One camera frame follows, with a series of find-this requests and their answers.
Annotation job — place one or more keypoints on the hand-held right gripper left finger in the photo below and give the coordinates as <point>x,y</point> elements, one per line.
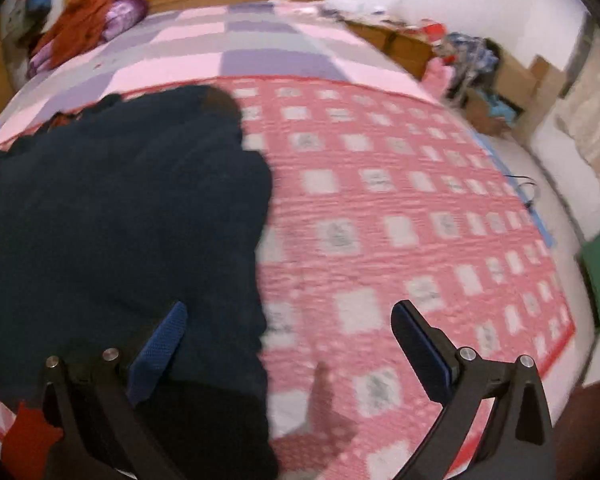
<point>157,347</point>

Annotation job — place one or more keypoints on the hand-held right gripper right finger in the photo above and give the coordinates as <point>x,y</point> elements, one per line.
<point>422,347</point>

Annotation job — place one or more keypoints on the dark navy coat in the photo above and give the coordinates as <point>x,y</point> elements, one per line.
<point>105,235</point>

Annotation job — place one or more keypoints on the blue patterned clothes pile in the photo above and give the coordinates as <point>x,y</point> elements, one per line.
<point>467,57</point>

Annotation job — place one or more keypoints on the person's left hand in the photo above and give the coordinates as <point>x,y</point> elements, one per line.
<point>325,430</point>

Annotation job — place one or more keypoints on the pink checkered quilt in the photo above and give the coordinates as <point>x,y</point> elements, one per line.
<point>405,200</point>

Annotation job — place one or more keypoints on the pink bag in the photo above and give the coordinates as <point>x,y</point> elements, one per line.
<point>437,75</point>

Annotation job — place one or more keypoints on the cardboard box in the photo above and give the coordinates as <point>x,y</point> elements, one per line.
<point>517,80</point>

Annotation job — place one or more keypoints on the beige curtain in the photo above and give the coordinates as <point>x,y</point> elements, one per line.
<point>595,120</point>

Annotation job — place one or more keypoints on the wooden bedside cabinet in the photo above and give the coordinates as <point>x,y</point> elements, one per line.
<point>405,50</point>

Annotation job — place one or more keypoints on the purple pink checkered bedsheet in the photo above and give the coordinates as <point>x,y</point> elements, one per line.
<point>190,45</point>

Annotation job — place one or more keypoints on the red packet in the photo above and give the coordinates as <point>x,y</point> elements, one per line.
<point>432,31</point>

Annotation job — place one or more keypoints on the red cloth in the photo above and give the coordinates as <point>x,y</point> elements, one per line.
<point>77,27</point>

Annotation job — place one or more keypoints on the purple satin pillow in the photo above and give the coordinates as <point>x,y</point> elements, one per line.
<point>122,15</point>

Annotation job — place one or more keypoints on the hanging bags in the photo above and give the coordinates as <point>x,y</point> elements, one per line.
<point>30,5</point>

